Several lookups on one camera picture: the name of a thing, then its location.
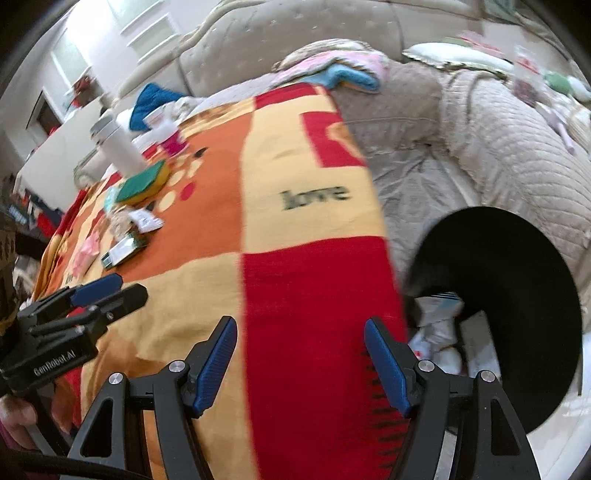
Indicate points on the beige tufted sofa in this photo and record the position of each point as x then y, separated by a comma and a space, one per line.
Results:
277, 37

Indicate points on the clear plastic snack bag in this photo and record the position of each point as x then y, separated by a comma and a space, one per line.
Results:
524, 74

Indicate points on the green plush toy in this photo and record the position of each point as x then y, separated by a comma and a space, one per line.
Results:
556, 81

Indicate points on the white thermos bottle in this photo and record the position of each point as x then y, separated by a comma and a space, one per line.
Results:
117, 145

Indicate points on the silver sachet wrapper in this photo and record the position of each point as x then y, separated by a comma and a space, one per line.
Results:
147, 219

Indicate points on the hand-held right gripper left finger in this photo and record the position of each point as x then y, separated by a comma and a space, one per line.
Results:
214, 364

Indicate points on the person's left hand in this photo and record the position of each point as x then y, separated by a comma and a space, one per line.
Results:
18, 415

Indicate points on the pink wrapper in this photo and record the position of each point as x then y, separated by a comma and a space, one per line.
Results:
87, 251

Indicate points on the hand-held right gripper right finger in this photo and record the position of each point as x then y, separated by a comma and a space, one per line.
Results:
385, 364

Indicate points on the teal tissue packet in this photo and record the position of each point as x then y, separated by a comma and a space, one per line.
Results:
111, 198

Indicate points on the white paper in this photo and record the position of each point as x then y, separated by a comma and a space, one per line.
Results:
434, 341

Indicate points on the red ornament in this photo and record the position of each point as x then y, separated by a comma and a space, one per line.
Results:
83, 85

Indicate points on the orange red printed blanket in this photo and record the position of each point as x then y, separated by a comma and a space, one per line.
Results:
277, 277

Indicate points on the white plush toy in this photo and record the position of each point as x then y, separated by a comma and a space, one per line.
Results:
579, 87

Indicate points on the white pill bottle pink label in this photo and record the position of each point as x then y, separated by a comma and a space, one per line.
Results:
166, 131

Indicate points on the blue cloth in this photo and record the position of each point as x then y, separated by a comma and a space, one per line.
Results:
152, 99

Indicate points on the pink lint brush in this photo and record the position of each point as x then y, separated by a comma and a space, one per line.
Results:
561, 127

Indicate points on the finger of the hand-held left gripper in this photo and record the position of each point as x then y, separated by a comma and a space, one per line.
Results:
120, 302
99, 286

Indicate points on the white ruffled pillow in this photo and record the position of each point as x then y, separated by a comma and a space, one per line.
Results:
457, 53

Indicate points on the green yellow sponge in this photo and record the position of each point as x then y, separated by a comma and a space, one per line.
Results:
141, 187

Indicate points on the white cabinet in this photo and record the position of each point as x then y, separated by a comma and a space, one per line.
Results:
60, 138

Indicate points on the black trash bin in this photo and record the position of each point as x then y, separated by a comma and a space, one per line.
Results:
508, 300

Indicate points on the folded pink blue blanket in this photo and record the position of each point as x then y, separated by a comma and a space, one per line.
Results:
341, 69

